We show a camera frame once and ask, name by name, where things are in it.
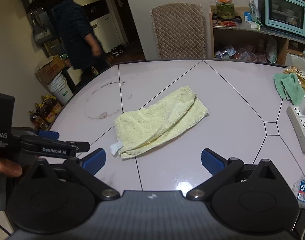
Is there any pale yellow towel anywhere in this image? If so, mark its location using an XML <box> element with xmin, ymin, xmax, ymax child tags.
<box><xmin>110</xmin><ymin>86</ymin><xmax>209</xmax><ymax>159</ymax></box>

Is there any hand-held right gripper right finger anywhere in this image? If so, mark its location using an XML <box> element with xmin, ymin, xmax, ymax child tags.
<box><xmin>187</xmin><ymin>148</ymin><xmax>283</xmax><ymax>201</ymax></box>

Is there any white power strip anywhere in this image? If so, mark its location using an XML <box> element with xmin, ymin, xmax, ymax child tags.
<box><xmin>286</xmin><ymin>105</ymin><xmax>305</xmax><ymax>155</ymax></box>

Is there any white and green carton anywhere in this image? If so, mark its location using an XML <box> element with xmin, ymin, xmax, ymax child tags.
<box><xmin>248</xmin><ymin>0</ymin><xmax>262</xmax><ymax>26</ymax></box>

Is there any green cloth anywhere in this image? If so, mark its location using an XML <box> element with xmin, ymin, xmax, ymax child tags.
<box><xmin>273</xmin><ymin>72</ymin><xmax>305</xmax><ymax>106</ymax></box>

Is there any cardboard box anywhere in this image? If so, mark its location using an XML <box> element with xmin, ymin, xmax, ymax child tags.
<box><xmin>35</xmin><ymin>55</ymin><xmax>67</xmax><ymax>85</ymax></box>

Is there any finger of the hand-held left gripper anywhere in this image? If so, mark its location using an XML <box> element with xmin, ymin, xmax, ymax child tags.
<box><xmin>13</xmin><ymin>127</ymin><xmax>60</xmax><ymax>142</ymax></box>
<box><xmin>20</xmin><ymin>135</ymin><xmax>91</xmax><ymax>159</ymax></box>

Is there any chair with quilted beige cover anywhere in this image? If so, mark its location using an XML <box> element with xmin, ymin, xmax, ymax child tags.
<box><xmin>150</xmin><ymin>2</ymin><xmax>207</xmax><ymax>60</ymax></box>

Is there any wooden shelf unit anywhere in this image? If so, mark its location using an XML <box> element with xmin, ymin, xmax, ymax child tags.
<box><xmin>209</xmin><ymin>4</ymin><xmax>305</xmax><ymax>66</ymax></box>

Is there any white plastic bag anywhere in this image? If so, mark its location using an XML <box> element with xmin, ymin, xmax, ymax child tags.
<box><xmin>266</xmin><ymin>39</ymin><xmax>278</xmax><ymax>63</ymax></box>

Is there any gold foil packet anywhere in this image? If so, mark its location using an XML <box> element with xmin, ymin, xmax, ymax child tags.
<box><xmin>283</xmin><ymin>66</ymin><xmax>305</xmax><ymax>93</ymax></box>

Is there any white cabinet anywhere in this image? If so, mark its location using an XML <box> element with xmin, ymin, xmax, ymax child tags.
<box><xmin>89</xmin><ymin>12</ymin><xmax>128</xmax><ymax>53</ymax></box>

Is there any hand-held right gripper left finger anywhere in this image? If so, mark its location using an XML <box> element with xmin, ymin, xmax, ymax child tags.
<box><xmin>25</xmin><ymin>148</ymin><xmax>120</xmax><ymax>201</ymax></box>

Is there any tissue packet with blue label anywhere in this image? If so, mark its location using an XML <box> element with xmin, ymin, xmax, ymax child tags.
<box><xmin>291</xmin><ymin>179</ymin><xmax>305</xmax><ymax>209</ymax></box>

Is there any blue and white packet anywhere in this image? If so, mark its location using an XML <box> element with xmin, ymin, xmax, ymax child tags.
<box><xmin>215</xmin><ymin>44</ymin><xmax>236</xmax><ymax>58</ymax></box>

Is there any person's left hand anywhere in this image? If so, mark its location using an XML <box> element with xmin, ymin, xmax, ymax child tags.
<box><xmin>0</xmin><ymin>151</ymin><xmax>23</xmax><ymax>178</ymax></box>

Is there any white plastic bucket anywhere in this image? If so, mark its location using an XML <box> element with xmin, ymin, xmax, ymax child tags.
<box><xmin>48</xmin><ymin>73</ymin><xmax>74</xmax><ymax>105</ymax></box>

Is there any teal toaster oven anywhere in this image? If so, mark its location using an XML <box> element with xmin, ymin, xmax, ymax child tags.
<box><xmin>264</xmin><ymin>0</ymin><xmax>305</xmax><ymax>39</ymax></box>

